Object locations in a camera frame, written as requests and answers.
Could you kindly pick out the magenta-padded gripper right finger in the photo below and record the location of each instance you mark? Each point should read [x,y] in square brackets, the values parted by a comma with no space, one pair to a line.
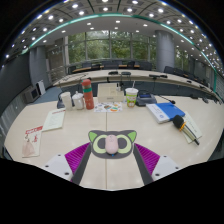
[148,159]

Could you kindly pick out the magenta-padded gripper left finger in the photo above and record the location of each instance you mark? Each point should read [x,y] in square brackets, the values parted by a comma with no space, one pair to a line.
[77,157]

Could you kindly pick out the red and white leaflet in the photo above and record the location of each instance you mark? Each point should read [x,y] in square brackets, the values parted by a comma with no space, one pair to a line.
[32,141]

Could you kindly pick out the blue and white book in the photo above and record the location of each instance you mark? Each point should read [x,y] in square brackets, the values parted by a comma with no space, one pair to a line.
[170,110]

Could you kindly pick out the pale green booklet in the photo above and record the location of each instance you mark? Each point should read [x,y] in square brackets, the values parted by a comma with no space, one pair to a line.
[195,128]

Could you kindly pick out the white lidded jar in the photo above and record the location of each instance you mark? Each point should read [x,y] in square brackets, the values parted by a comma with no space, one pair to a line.
[78,101]

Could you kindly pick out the white paper cup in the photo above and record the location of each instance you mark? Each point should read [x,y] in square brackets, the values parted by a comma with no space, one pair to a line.
[66,100]

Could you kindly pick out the colourful sticker sheet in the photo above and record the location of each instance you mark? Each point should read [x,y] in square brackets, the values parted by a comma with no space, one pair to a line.
[108,107]

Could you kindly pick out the black conference desk unit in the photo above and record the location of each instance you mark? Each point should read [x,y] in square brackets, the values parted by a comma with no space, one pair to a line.
[146,99]

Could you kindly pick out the black gooseneck microphone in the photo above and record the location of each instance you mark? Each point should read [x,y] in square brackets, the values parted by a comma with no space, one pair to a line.
[172,101]

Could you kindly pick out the red bottle with green band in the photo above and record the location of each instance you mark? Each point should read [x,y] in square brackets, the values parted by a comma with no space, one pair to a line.
[88,95]

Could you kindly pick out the green-printed cup with straw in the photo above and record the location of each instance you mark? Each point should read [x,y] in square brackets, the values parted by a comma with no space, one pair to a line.
[131,97]

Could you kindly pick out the beige cardboard box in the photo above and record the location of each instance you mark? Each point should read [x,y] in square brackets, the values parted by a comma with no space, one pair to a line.
[110,92]

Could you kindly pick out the grey boxy floor unit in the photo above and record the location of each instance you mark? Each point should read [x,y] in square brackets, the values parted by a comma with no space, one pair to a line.
[31,94]

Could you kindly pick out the long curved conference desk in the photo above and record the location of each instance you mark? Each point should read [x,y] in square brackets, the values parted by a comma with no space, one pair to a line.
[143,77]

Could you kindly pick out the dark office chairs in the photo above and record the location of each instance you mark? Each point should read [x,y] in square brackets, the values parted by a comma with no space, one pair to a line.
[169,69]

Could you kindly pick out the ceiling lights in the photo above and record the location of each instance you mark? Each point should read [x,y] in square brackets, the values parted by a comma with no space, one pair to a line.
[117,21]

